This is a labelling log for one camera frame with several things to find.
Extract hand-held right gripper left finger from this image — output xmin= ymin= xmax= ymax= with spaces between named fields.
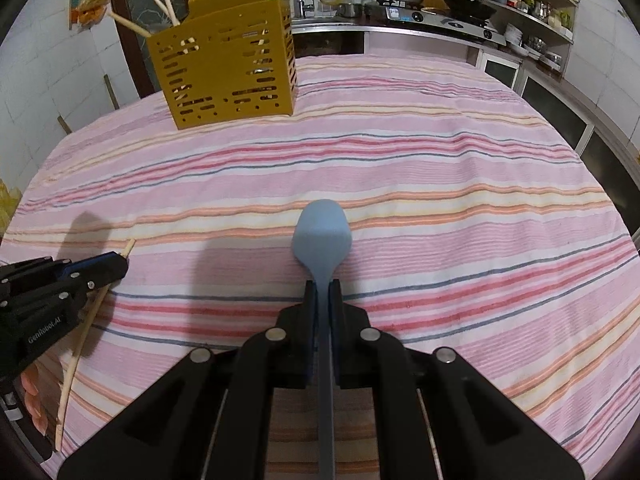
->
xmin=57 ymin=280 xmax=320 ymax=480

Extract long wooden stick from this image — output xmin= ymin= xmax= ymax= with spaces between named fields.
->
xmin=103 ymin=75 xmax=121 ymax=111

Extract yellow plastic bag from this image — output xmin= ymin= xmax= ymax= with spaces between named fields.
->
xmin=0 ymin=180 xmax=23 ymax=233

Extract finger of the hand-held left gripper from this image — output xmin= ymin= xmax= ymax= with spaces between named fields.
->
xmin=0 ymin=253 xmax=122 ymax=284
xmin=56 ymin=254 xmax=130 ymax=312

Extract hanging plastic bag orange contents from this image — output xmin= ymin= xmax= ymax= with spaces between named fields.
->
xmin=67 ymin=0 xmax=111 ymax=31

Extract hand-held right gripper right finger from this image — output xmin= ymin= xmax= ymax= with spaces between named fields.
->
xmin=328 ymin=279 xmax=586 ymax=480

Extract person's left hand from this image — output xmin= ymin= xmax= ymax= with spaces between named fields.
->
xmin=21 ymin=362 xmax=50 ymax=433

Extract yellow perforated utensil holder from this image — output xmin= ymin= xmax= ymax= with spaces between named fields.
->
xmin=146 ymin=0 xmax=298 ymax=131

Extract kitchen counter cabinets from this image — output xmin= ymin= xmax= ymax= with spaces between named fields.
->
xmin=475 ymin=42 xmax=640 ymax=196

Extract white corner shelf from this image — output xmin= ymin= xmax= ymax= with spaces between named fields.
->
xmin=475 ymin=0 xmax=581 ymax=68

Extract black wok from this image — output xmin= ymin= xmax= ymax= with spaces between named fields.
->
xmin=442 ymin=0 xmax=498 ymax=23

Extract blue silicone spoon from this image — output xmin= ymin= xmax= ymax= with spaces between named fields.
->
xmin=291 ymin=200 xmax=351 ymax=480

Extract steel gas stove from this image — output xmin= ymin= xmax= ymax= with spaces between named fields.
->
xmin=372 ymin=2 xmax=507 ymax=46

